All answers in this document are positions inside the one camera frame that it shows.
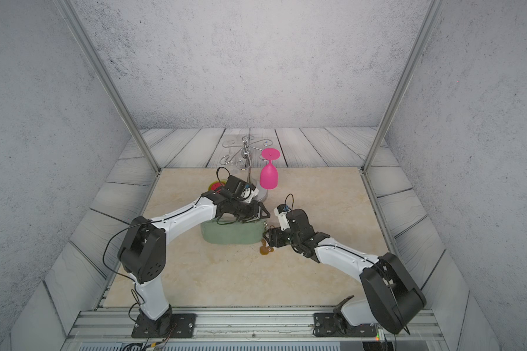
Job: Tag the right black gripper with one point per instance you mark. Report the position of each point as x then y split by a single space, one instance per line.
275 234

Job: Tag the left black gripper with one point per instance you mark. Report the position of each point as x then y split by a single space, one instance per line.
253 214

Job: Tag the green fabric pouch bag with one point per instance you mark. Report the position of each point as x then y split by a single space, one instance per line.
237 233

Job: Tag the brown white plush keychain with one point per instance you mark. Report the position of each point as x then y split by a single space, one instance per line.
266 247

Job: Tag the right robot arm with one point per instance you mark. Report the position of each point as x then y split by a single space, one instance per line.
393 298

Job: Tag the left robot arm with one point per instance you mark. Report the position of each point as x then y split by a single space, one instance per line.
143 251

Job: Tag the green bowl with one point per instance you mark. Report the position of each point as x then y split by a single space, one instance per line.
220 188

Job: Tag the red apple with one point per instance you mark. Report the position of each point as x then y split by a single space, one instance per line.
216 186

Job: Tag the clear hanging glass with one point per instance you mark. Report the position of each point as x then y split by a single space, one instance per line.
232 159

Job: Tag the pink wine glass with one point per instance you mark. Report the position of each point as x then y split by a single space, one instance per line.
269 176

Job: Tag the silver glass holder stand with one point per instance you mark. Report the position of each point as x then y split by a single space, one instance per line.
249 157

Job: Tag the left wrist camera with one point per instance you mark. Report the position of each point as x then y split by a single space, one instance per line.
249 193

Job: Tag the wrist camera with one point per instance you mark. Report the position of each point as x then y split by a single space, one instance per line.
249 193
281 212

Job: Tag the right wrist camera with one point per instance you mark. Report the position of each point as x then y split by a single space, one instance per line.
281 212

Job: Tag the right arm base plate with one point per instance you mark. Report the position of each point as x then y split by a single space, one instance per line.
329 324

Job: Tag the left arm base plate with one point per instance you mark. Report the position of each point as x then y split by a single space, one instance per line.
169 325

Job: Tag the aluminium mounting rail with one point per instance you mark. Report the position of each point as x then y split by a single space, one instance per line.
111 328

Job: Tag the left aluminium frame post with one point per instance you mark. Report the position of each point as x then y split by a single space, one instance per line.
74 24

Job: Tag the aluminium frame post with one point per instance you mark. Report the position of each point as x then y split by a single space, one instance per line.
74 24
413 59

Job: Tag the right aluminium frame post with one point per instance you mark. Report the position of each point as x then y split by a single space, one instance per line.
413 59

